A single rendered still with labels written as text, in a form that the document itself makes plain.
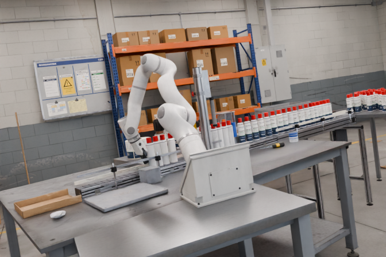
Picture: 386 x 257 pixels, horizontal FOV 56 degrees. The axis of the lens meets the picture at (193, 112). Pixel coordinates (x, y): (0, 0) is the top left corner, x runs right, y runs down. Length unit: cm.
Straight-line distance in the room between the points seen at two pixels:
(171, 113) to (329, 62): 791
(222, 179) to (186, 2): 628
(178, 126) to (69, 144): 509
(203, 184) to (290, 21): 756
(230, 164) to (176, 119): 38
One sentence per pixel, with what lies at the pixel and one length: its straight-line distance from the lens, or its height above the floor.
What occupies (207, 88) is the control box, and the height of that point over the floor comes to 135.
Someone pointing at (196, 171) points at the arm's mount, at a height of 99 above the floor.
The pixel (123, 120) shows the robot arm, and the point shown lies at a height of 122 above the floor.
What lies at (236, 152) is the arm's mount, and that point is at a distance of 169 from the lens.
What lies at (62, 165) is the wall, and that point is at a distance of 686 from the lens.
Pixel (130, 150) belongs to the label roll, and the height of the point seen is 95.
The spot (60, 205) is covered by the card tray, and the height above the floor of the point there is 85.
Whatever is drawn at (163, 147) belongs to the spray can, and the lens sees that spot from 244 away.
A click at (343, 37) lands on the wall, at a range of 997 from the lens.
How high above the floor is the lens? 133
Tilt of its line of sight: 3 degrees down
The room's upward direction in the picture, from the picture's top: 8 degrees counter-clockwise
